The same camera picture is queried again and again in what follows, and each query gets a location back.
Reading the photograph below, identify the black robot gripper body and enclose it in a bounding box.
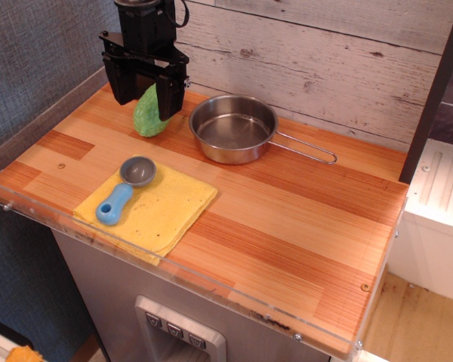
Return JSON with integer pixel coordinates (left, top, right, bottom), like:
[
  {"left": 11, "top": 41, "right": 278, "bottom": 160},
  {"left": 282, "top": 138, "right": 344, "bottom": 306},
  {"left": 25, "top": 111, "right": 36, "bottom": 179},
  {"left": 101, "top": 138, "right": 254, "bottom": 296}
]
[{"left": 99, "top": 0, "right": 190, "bottom": 91}]

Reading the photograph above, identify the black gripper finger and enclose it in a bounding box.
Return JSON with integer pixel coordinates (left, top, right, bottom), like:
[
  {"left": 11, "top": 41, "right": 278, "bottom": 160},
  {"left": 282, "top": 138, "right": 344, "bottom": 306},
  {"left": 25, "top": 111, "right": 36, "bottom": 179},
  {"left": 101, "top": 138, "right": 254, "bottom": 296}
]
[
  {"left": 103, "top": 52, "right": 142, "bottom": 105},
  {"left": 155, "top": 64, "right": 186, "bottom": 121}
]

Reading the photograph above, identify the blue grey toy scoop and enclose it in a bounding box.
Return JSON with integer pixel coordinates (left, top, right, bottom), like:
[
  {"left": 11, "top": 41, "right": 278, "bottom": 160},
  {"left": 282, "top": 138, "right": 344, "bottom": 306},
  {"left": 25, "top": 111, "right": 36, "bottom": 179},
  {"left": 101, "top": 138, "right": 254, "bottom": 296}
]
[{"left": 95, "top": 156, "right": 156, "bottom": 225}]

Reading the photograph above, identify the yellow folded cloth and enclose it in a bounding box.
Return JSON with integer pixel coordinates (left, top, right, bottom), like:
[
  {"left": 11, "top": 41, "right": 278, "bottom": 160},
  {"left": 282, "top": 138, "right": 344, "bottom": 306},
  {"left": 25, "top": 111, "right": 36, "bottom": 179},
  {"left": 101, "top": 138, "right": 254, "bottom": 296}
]
[{"left": 73, "top": 161, "right": 217, "bottom": 265}]

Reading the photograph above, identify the green toy vegetable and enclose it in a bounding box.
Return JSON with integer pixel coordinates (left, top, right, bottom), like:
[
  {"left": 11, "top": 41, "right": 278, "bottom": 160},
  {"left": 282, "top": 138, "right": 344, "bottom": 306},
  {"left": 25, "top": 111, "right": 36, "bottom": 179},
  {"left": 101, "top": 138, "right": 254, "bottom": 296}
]
[{"left": 133, "top": 84, "right": 170, "bottom": 137}]

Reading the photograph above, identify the stainless steel pot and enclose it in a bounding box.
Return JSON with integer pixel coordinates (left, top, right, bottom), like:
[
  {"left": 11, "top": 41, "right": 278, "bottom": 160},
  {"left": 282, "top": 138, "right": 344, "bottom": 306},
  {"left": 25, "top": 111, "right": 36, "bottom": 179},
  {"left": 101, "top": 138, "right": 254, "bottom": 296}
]
[{"left": 189, "top": 94, "right": 337, "bottom": 165}]

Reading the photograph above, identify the silver toy fridge cabinet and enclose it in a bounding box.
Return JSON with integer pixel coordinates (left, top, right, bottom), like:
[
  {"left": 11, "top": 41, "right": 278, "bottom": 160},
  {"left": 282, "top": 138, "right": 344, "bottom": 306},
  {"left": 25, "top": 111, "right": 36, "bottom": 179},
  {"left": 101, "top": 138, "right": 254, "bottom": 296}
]
[{"left": 54, "top": 232, "right": 331, "bottom": 361}]

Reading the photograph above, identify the orange object bottom corner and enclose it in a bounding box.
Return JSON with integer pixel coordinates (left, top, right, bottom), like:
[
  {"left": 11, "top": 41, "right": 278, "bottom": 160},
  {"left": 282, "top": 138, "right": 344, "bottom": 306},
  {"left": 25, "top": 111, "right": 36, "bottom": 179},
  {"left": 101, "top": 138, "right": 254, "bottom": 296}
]
[{"left": 5, "top": 345, "right": 45, "bottom": 362}]

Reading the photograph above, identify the white toy sink unit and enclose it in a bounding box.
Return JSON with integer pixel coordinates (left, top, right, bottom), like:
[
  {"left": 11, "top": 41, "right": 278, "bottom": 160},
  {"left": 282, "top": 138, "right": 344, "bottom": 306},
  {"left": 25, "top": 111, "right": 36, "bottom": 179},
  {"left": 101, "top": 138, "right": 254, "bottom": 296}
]
[{"left": 387, "top": 140, "right": 453, "bottom": 299}]

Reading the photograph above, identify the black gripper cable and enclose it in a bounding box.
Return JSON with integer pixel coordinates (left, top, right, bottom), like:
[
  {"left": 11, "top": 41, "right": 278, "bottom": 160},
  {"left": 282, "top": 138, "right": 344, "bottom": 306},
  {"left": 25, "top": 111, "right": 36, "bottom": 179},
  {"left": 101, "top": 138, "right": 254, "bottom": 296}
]
[{"left": 158, "top": 0, "right": 190, "bottom": 29}]

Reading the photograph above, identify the clear acrylic guard rail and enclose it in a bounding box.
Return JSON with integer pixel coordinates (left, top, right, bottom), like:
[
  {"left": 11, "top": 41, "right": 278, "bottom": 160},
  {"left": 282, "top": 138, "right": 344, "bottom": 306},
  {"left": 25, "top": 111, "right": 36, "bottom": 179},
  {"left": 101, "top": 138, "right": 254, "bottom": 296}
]
[{"left": 0, "top": 177, "right": 408, "bottom": 359}]

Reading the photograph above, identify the dark vertical post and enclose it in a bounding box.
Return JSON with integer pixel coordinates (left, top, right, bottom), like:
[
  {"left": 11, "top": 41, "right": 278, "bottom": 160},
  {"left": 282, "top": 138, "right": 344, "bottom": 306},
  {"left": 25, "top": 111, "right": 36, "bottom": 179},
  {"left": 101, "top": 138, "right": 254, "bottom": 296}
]
[{"left": 399, "top": 26, "right": 453, "bottom": 184}]

